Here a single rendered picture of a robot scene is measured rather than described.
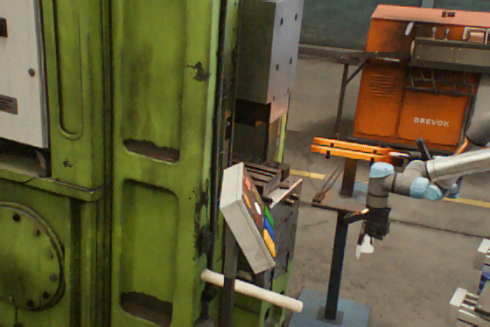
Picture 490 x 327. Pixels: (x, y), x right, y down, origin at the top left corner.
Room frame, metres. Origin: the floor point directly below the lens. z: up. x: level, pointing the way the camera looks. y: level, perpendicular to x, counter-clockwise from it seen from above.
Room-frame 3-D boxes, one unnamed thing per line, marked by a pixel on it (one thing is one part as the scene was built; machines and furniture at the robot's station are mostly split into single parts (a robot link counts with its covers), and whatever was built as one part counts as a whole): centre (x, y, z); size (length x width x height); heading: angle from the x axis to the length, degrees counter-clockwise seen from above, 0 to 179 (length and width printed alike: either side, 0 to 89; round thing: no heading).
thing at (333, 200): (3.02, -0.54, 0.75); 0.40 x 0.30 x 0.02; 165
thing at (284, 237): (2.75, 0.05, 0.69); 0.56 x 0.38 x 0.45; 66
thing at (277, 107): (2.70, 0.06, 1.32); 0.42 x 0.20 x 0.10; 66
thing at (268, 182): (2.70, 0.06, 0.96); 0.42 x 0.20 x 0.09; 66
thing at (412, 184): (2.07, -0.58, 1.23); 0.11 x 0.11 x 0.08; 69
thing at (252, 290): (2.26, -0.07, 0.62); 0.44 x 0.05 x 0.05; 66
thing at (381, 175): (2.09, -0.48, 1.23); 0.09 x 0.08 x 0.11; 69
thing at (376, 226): (2.09, -0.49, 1.07); 0.09 x 0.08 x 0.12; 62
